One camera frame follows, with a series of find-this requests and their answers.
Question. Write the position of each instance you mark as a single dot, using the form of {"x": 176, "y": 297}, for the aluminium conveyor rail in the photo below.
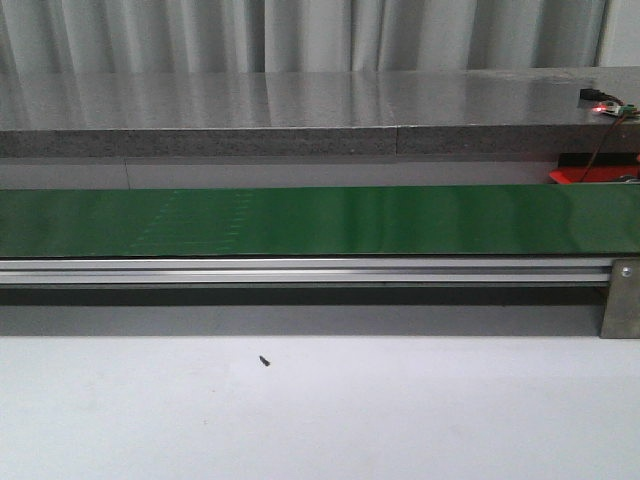
{"x": 306, "y": 270}

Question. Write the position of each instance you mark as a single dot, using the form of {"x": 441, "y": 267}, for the small green circuit board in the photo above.
{"x": 615, "y": 109}

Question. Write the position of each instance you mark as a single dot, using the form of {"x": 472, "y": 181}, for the green conveyor belt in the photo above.
{"x": 523, "y": 220}

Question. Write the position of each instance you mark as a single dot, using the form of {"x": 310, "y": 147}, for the grey curtain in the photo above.
{"x": 297, "y": 36}

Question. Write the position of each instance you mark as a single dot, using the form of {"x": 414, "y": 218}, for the red plastic tray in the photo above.
{"x": 615, "y": 174}

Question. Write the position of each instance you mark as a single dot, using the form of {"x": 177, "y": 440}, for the steel conveyor bracket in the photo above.
{"x": 621, "y": 314}

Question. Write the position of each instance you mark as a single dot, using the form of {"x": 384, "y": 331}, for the grey stone shelf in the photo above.
{"x": 313, "y": 114}

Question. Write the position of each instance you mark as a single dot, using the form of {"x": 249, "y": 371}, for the black usb plug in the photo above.
{"x": 589, "y": 97}

